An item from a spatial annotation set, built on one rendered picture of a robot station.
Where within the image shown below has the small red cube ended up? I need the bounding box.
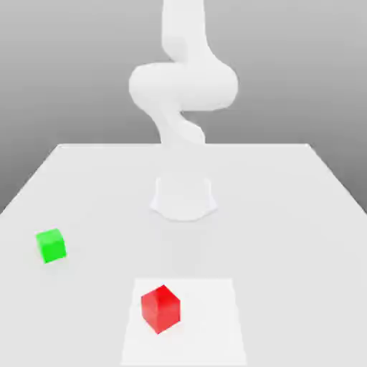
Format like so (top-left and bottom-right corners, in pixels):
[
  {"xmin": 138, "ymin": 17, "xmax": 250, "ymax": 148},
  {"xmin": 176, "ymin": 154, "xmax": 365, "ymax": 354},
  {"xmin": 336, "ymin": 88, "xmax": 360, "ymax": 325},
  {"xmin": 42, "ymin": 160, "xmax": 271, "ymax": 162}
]
[{"xmin": 140, "ymin": 284, "xmax": 181, "ymax": 335}]

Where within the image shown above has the small green cube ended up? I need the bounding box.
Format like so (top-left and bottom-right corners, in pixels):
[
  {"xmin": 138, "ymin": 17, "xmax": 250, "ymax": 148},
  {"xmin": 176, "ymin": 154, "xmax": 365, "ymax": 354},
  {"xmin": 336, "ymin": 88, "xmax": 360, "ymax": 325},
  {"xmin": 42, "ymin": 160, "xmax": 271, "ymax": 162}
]
[{"xmin": 35, "ymin": 228, "xmax": 67, "ymax": 264}]

